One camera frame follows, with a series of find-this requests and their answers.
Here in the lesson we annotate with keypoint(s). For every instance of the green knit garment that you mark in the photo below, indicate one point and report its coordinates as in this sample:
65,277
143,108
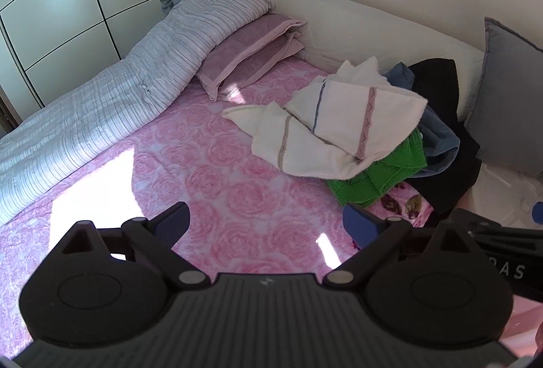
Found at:
382,177

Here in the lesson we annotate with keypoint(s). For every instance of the grey striped quilt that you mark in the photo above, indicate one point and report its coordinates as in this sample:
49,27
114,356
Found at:
127,88

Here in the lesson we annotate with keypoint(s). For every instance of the black cloth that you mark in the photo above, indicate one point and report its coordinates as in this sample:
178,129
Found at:
458,173

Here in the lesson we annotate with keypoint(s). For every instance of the pink leaf print cloth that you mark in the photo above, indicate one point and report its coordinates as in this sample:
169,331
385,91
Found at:
403,202

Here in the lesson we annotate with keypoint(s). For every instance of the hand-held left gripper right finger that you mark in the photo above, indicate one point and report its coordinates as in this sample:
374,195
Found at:
358,224

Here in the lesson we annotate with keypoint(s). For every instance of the grey cushion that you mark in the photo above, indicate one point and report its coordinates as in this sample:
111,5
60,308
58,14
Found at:
509,96

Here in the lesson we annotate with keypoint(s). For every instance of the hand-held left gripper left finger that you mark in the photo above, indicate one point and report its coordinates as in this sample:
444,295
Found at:
174,219

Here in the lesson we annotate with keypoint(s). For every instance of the blue cloth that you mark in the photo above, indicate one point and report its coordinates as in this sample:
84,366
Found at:
441,143

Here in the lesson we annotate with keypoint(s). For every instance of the pink rose bedsheet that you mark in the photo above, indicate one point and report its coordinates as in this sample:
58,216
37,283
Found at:
212,181

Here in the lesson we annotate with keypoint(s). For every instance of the white padded headboard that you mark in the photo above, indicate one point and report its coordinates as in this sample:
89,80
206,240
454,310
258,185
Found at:
360,29

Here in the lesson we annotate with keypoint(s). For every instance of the pink pillow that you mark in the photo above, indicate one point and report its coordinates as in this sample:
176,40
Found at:
271,62
250,41

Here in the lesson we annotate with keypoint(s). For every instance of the white striped cloth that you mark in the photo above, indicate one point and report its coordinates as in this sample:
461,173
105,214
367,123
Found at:
343,113

